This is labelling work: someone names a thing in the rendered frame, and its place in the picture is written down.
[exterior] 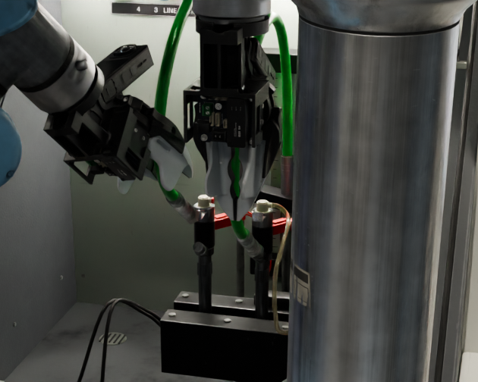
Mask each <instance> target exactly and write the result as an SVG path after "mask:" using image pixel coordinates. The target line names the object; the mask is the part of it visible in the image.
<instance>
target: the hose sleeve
mask: <svg viewBox="0 0 478 382"><path fill-rule="evenodd" d="M176 192H177V193H178V198H177V199H176V200H175V201H173V202H171V201H169V200H168V199H167V198H166V197H165V198H166V200H167V201H168V203H169V204H170V205H171V206H172V207H173V208H174V209H175V210H176V211H177V212H178V213H179V214H180V215H181V217H183V218H184V219H187V220H190V219H192V218H193V217H194V215H195V209H194V208H193V206H192V205H191V204H190V203H189V202H188V201H187V200H186V199H185V198H184V197H183V196H182V195H181V193H180V192H178V191H177V190H176Z"/></svg>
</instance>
